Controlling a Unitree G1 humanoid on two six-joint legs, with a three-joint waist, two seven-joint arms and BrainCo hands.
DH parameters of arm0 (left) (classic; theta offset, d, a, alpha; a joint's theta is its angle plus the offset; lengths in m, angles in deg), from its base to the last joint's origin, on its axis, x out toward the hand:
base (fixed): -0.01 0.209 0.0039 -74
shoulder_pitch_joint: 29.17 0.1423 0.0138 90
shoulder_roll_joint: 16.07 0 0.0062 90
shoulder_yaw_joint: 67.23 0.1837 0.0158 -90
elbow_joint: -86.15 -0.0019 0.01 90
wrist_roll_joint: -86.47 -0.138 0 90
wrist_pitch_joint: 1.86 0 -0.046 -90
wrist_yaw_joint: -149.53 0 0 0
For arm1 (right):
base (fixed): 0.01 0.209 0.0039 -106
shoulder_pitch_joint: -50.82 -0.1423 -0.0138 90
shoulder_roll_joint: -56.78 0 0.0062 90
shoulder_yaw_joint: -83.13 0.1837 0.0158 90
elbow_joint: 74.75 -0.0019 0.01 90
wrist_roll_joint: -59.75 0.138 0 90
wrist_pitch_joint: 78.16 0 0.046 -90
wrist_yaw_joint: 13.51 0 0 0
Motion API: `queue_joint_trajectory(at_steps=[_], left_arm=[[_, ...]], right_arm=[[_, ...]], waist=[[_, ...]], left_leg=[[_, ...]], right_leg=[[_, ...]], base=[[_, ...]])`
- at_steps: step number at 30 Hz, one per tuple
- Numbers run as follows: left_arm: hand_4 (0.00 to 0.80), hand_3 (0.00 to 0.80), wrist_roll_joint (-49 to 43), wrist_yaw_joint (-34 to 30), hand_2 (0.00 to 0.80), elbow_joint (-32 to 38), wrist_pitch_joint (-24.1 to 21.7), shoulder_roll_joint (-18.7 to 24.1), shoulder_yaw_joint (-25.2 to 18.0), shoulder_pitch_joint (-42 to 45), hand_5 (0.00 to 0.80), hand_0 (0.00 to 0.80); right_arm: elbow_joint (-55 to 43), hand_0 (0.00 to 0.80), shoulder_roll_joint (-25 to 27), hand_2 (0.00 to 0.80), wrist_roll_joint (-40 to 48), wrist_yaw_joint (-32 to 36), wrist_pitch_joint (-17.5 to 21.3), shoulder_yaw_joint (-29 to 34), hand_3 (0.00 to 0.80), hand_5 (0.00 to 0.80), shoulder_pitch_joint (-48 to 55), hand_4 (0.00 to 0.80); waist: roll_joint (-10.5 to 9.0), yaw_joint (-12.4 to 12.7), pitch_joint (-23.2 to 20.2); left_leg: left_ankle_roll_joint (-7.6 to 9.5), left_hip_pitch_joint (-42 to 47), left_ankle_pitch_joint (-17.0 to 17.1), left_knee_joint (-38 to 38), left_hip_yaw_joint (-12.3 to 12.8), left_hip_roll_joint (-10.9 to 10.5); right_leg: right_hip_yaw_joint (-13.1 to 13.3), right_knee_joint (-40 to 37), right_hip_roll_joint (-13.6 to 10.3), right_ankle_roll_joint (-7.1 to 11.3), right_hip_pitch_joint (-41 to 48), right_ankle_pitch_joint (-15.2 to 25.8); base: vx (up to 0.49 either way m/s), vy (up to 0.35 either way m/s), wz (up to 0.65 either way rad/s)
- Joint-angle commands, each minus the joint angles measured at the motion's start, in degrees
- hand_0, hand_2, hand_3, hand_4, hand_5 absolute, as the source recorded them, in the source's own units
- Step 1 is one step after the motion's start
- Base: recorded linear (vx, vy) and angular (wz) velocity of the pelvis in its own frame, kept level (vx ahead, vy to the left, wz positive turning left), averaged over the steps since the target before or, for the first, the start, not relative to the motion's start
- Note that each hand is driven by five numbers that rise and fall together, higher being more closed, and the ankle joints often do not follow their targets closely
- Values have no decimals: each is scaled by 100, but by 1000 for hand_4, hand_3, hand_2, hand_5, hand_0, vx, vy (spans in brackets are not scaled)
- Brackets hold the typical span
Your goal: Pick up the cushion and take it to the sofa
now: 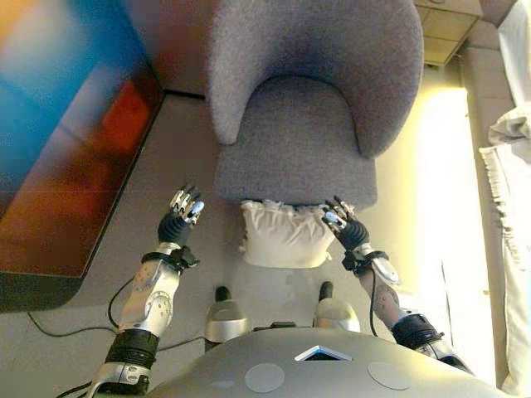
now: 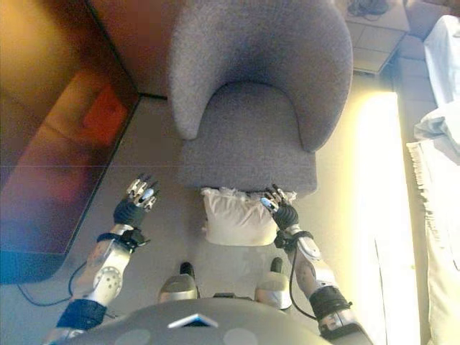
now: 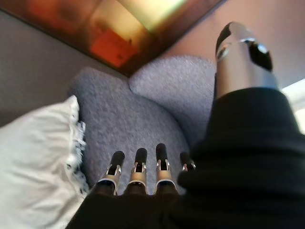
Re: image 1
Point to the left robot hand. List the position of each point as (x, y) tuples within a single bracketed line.
[(174, 230)]

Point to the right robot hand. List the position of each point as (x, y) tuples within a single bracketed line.
[(352, 234)]

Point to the white fringed cushion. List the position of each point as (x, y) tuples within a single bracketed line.
[(286, 240)]

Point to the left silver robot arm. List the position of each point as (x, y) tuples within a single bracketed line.
[(153, 298)]

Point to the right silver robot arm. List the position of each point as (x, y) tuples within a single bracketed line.
[(390, 298)]

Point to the right silver robot leg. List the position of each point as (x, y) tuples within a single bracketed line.
[(336, 315)]

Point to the silver robot leg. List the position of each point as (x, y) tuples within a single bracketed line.
[(226, 323), (336, 315)]

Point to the left silver robot leg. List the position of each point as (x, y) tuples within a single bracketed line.
[(226, 323)]

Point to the grey fabric armchair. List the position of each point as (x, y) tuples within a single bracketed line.
[(298, 137)]

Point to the glossy dark wooden cabinet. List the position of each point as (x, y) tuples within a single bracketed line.
[(62, 166)]

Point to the grey robot torso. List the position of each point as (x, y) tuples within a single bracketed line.
[(323, 373)]

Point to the white fringed bed blanket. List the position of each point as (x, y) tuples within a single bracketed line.
[(514, 248)]

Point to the beige panelled nightstand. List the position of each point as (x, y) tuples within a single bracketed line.
[(444, 29)]

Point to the white bed duvet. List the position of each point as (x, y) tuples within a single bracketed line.
[(518, 49)]

